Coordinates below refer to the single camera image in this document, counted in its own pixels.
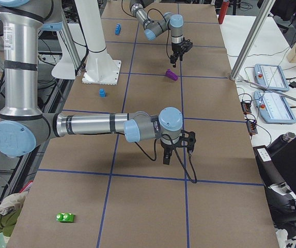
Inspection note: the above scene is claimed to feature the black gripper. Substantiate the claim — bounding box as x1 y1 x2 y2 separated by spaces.
170 41 193 68
161 142 174 165

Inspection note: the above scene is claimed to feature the purple trapezoid block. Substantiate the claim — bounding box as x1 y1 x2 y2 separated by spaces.
165 69 178 81

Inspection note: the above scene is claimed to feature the long blue four-stud brick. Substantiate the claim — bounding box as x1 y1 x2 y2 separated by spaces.
115 23 121 36

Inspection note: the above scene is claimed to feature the red cylinder tube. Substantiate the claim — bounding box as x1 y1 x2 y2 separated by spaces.
218 0 229 25

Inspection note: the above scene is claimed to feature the small blue block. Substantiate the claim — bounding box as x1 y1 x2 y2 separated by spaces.
99 88 106 98

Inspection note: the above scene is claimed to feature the blue teach pendant far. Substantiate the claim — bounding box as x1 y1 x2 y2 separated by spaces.
254 64 289 92

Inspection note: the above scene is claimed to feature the blue teach pendant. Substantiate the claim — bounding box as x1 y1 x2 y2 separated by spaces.
254 64 289 92
253 90 296 125

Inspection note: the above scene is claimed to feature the blue teach pendant near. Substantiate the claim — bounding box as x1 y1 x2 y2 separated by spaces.
253 90 296 125

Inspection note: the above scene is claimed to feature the black printer device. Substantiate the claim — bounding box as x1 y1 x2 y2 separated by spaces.
253 132 296 227

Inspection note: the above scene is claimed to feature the green two-stud block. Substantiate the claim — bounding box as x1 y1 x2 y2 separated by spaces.
56 212 75 223

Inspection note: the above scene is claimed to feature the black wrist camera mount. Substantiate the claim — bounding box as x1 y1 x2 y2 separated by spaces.
175 130 196 157

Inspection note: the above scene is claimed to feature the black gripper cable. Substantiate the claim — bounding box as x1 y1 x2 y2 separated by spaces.
134 134 198 184

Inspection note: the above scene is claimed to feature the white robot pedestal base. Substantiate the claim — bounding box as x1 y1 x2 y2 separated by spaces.
75 0 121 85

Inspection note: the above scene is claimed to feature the aluminium frame post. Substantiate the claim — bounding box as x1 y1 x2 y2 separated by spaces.
230 0 275 81

